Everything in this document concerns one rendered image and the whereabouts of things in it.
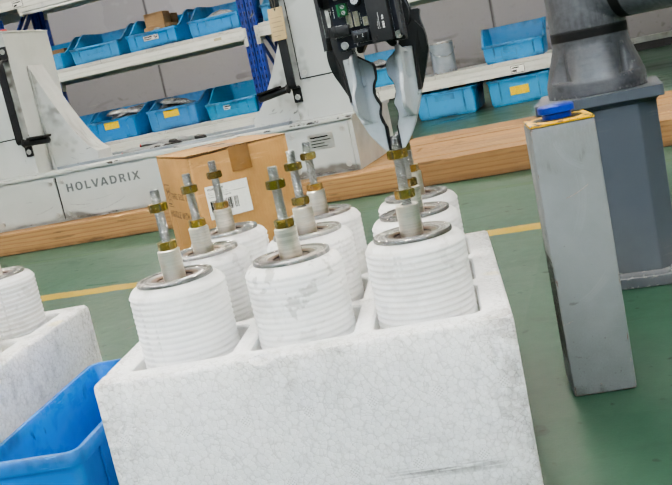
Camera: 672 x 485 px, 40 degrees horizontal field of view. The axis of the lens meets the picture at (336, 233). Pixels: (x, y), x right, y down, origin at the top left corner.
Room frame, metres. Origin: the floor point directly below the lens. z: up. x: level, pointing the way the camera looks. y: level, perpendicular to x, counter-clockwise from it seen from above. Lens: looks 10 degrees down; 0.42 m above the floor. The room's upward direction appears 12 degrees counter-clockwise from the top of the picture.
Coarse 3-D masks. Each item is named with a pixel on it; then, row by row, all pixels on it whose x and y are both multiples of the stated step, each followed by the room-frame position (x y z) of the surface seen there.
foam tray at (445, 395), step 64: (448, 320) 0.79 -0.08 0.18; (512, 320) 0.77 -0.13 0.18; (128, 384) 0.82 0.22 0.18; (192, 384) 0.81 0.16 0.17; (256, 384) 0.80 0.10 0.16; (320, 384) 0.80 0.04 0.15; (384, 384) 0.79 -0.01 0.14; (448, 384) 0.78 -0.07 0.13; (512, 384) 0.77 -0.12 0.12; (128, 448) 0.82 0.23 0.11; (192, 448) 0.81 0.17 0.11; (256, 448) 0.81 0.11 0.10; (320, 448) 0.80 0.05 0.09; (384, 448) 0.79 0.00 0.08; (448, 448) 0.78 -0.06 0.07; (512, 448) 0.77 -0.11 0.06
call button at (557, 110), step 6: (558, 102) 1.03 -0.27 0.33; (564, 102) 1.02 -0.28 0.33; (570, 102) 1.01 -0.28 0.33; (540, 108) 1.02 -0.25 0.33; (546, 108) 1.01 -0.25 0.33; (552, 108) 1.01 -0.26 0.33; (558, 108) 1.00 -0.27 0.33; (564, 108) 1.01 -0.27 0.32; (570, 108) 1.01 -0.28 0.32; (540, 114) 1.02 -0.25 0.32; (546, 114) 1.01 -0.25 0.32; (552, 114) 1.01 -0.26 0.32; (558, 114) 1.01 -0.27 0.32; (564, 114) 1.01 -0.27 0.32; (570, 114) 1.01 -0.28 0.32
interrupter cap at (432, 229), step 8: (424, 224) 0.88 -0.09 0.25; (432, 224) 0.87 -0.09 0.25; (440, 224) 0.87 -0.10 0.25; (448, 224) 0.85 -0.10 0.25; (384, 232) 0.88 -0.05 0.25; (392, 232) 0.87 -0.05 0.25; (424, 232) 0.86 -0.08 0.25; (432, 232) 0.83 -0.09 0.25; (440, 232) 0.83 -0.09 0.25; (376, 240) 0.85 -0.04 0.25; (384, 240) 0.85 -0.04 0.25; (392, 240) 0.83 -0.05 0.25; (400, 240) 0.82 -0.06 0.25; (408, 240) 0.82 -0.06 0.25; (416, 240) 0.82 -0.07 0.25
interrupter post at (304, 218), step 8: (296, 208) 0.98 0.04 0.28; (304, 208) 0.98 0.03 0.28; (312, 208) 0.99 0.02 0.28; (296, 216) 0.98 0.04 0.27; (304, 216) 0.98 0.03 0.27; (312, 216) 0.98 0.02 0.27; (296, 224) 0.99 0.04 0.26; (304, 224) 0.98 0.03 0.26; (312, 224) 0.98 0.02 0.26; (304, 232) 0.98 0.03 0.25; (312, 232) 0.98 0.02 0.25
